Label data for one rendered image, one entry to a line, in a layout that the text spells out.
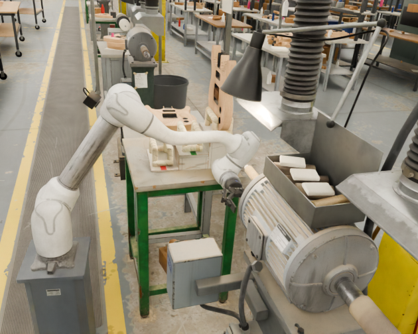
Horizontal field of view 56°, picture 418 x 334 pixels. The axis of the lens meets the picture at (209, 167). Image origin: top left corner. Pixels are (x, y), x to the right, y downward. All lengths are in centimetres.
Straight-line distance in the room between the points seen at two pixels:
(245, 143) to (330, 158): 75
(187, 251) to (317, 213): 47
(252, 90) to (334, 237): 50
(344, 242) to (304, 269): 11
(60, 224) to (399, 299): 168
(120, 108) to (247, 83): 61
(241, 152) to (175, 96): 275
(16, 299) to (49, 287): 94
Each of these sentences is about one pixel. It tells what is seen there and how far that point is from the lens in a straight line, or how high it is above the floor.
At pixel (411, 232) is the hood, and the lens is 77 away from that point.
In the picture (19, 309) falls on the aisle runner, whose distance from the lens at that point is 277.
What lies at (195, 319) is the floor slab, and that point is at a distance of 256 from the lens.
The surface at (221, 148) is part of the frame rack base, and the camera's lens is 211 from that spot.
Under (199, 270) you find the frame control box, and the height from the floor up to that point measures 107.
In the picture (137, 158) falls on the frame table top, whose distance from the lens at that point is 225.
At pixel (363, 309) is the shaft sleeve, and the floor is 127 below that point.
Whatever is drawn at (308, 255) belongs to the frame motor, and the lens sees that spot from 97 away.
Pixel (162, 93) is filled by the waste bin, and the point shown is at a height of 62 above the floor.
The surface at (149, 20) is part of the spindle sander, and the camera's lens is 333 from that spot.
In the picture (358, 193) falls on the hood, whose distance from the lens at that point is 85.
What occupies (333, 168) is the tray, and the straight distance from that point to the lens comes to 113.
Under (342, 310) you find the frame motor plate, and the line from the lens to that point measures 117.
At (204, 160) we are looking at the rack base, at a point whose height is 98.
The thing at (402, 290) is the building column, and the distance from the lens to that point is 227.
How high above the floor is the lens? 192
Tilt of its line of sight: 27 degrees down
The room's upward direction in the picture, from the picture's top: 4 degrees clockwise
